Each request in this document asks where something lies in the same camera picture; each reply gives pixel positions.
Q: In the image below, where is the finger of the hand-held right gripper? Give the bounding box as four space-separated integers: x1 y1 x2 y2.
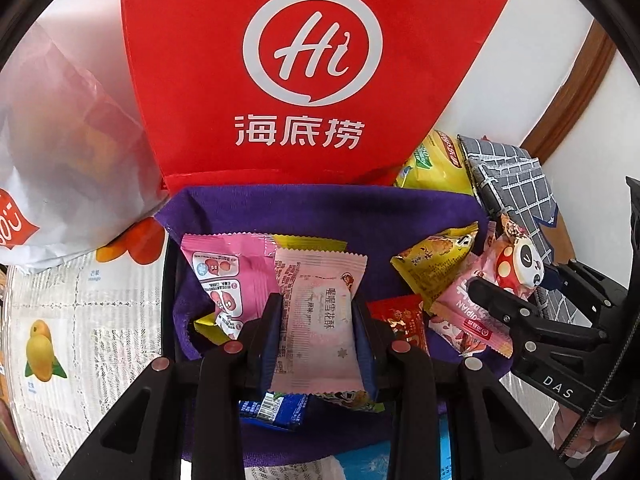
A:
467 277 546 343
542 259 626 311

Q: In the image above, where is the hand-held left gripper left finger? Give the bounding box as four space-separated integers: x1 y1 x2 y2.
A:
57 292 283 480

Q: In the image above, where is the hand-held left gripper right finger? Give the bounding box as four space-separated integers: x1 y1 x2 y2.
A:
352 295 571 480

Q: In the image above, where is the long pink snack packet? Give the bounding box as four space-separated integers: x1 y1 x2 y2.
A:
429 250 514 359

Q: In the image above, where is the red snack packet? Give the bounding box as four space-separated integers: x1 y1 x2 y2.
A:
367 296 431 356

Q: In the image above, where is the pale pink snack packet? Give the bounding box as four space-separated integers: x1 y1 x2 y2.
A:
269 247 368 395

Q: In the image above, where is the blue snack packet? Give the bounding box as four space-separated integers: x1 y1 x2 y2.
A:
239 391 311 429

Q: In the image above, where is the yellow triangular snack packet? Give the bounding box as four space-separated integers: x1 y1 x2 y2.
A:
391 222 478 311

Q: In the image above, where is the pink white-panel snack packet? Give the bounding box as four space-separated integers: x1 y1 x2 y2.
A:
180 232 278 345

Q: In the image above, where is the purple fabric storage basket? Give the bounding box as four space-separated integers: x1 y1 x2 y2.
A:
154 185 511 466

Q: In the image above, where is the person's right hand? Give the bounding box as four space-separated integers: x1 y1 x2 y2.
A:
552 410 623 461

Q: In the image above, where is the blue tissue pack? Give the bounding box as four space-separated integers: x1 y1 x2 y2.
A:
340 412 453 480

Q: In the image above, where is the grey plaid folded cloth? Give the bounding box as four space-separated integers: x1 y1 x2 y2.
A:
457 134 568 321

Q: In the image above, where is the yellow snack bag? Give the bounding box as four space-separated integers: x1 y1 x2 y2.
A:
395 129 476 196

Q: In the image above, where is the white plastic shopping bag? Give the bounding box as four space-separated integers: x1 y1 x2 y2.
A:
0 20 168 273

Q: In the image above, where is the red paper bag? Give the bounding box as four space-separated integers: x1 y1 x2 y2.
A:
120 0 518 196

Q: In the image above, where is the brown wooden door frame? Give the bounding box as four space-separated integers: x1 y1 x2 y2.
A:
520 20 617 161

